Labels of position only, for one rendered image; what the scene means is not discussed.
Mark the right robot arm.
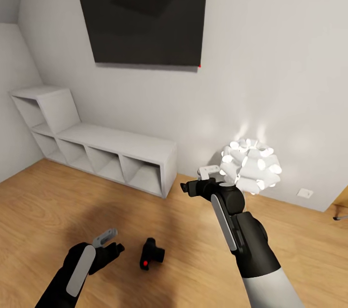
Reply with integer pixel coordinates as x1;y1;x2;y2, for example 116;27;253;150
180;165;305;308

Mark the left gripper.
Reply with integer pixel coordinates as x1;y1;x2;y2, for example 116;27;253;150
88;242;125;275

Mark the digital camera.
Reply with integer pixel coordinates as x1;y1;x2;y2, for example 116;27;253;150
140;238;165;270

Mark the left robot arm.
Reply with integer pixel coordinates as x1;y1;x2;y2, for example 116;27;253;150
35;228;125;308

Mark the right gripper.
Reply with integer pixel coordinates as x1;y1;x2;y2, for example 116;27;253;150
180;177;216;198

